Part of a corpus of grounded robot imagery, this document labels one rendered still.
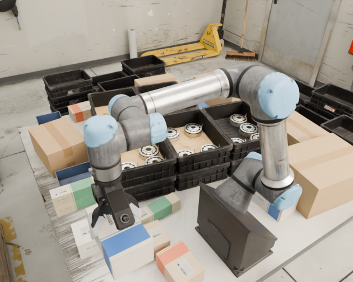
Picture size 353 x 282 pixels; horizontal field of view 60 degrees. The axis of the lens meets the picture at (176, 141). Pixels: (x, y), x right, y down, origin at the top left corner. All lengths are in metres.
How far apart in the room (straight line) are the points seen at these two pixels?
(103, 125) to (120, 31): 4.25
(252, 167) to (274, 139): 0.27
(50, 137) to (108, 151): 1.11
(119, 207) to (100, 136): 0.20
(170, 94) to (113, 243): 0.43
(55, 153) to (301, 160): 1.22
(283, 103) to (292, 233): 0.78
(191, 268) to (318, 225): 0.66
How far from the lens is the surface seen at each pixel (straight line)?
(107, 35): 4.84
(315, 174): 1.54
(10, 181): 2.97
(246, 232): 1.11
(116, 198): 0.78
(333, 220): 1.66
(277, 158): 1.04
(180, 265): 1.24
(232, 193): 1.23
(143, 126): 0.72
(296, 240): 1.50
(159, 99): 0.85
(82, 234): 1.35
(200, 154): 1.46
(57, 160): 1.70
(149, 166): 1.39
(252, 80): 0.90
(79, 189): 1.48
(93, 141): 0.69
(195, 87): 0.90
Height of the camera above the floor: 1.83
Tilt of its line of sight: 36 degrees down
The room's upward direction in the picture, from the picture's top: 1 degrees clockwise
